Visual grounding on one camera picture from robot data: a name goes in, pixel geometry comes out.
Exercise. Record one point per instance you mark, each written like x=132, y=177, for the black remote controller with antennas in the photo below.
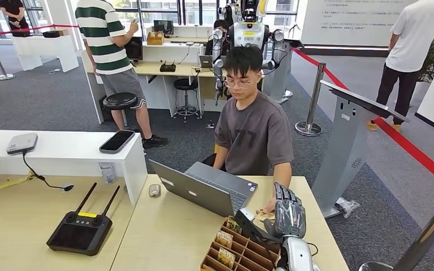
x=79, y=235

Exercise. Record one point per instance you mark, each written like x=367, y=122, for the person in black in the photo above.
x=14, y=13

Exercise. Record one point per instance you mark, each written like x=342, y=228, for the seated person's left forearm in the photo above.
x=280, y=183

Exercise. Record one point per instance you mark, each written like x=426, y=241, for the black smartphone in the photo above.
x=117, y=141

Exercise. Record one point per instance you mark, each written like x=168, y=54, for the black round stool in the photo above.
x=186, y=85
x=120, y=101

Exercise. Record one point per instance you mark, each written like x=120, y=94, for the wooden office desk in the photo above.
x=161, y=89

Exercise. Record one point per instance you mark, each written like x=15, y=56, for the grey computer mouse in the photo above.
x=155, y=190

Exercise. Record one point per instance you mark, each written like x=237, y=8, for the red barrier belt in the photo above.
x=404, y=144
x=37, y=28

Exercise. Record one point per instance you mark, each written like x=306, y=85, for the black computer monitor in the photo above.
x=164, y=26
x=134, y=48

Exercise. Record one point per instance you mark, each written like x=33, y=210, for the grey kiosk stand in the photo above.
x=278, y=80
x=342, y=149

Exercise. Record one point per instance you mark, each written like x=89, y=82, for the brown cardboard card box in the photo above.
x=252, y=258

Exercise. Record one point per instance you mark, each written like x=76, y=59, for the white text sign board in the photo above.
x=351, y=22

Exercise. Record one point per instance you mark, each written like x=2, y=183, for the standing person in stripes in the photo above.
x=104, y=41

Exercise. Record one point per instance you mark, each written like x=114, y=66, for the thin-rimmed glasses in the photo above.
x=237, y=83

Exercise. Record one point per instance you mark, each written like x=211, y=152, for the green potted plant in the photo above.
x=431, y=61

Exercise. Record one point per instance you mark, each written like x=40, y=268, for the black router with antennas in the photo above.
x=168, y=68

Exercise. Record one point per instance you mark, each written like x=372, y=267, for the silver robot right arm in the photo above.
x=296, y=256

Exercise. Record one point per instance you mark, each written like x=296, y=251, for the person behind humanoid robot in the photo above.
x=220, y=25

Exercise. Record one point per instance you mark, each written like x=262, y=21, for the hotel key card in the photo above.
x=265, y=216
x=224, y=239
x=234, y=225
x=226, y=258

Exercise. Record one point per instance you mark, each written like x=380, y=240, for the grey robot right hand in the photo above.
x=290, y=219

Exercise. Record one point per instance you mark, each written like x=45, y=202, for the grey flat device box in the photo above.
x=22, y=143

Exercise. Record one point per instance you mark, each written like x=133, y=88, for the white humanoid robot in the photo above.
x=247, y=33

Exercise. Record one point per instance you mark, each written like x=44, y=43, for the seated person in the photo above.
x=254, y=136

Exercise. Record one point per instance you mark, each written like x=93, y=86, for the standing person in white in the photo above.
x=411, y=41

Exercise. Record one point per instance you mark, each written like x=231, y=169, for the small clear plastic packet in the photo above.
x=108, y=174

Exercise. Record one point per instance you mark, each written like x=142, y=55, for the dark stanchion post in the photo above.
x=426, y=235

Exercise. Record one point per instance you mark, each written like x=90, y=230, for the seated person's left hand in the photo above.
x=269, y=205

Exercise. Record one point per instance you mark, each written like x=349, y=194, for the yellow tape strip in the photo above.
x=14, y=182

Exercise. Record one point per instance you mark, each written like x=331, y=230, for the small wooden box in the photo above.
x=155, y=38

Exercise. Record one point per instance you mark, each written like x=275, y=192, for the white desk shelf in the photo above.
x=63, y=157

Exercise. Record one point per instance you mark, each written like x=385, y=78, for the crumpled clear plastic bag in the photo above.
x=347, y=207

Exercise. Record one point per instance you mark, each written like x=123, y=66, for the small grey laptop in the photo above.
x=205, y=62

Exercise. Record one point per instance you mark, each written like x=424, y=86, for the white display table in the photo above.
x=44, y=48

